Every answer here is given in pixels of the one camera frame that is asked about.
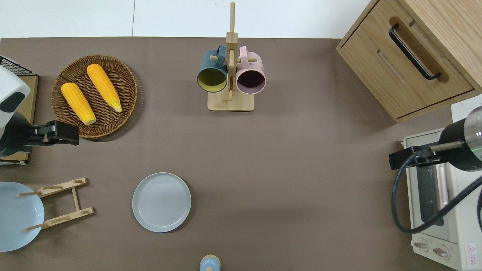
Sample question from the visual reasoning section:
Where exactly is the blue wooden call bell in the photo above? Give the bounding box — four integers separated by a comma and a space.
199, 255, 221, 271

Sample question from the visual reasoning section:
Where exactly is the pink mug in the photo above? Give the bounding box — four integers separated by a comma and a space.
236, 46, 267, 94

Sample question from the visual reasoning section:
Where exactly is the round wicker basket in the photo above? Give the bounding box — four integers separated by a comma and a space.
51, 55, 138, 140

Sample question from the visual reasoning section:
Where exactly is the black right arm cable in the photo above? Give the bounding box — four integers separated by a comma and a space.
391, 151, 482, 234

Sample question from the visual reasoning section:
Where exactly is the cream toaster oven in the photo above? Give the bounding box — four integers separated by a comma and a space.
401, 127, 482, 271

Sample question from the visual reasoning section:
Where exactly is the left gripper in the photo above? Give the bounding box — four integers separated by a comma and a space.
27, 120, 80, 146

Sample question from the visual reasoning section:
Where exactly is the wooden dish rack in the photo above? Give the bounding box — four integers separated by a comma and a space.
16, 178, 95, 232

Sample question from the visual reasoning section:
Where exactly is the yellow corn cob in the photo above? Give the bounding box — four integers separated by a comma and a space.
87, 63, 123, 113
61, 82, 96, 125

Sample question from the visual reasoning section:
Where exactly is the brown table mat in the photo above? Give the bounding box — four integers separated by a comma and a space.
0, 37, 482, 271

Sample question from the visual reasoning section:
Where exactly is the wire grid box wooden top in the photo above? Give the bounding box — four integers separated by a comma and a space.
0, 56, 39, 165

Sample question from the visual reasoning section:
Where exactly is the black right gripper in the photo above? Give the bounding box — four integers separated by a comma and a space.
389, 147, 434, 170

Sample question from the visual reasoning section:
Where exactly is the dark blue mug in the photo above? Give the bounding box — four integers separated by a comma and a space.
197, 45, 229, 93

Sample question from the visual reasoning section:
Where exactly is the wooden mug tree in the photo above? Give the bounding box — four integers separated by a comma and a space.
207, 2, 258, 112

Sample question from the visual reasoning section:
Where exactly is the wooden drawer cabinet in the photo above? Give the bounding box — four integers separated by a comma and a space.
336, 0, 482, 123

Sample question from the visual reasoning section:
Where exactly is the black drawer handle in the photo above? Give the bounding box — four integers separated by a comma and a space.
389, 23, 441, 81

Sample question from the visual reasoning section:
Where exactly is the light blue plate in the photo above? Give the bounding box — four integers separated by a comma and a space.
0, 182, 45, 252

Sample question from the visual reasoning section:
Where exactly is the gray round plate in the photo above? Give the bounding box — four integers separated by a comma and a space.
132, 172, 192, 233

